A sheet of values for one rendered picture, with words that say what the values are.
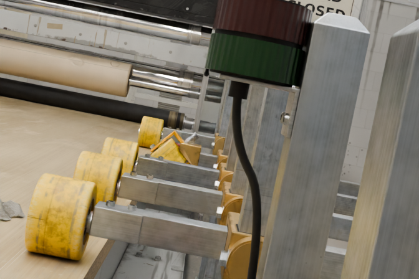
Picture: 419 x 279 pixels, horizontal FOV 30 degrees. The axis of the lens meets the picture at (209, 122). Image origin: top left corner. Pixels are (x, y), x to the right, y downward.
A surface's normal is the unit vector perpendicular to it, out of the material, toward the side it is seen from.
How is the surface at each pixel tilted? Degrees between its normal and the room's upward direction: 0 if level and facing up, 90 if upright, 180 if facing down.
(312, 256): 90
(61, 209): 70
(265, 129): 90
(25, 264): 0
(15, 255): 0
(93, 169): 57
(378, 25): 90
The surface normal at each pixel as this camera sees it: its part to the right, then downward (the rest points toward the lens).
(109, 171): 0.12, -0.57
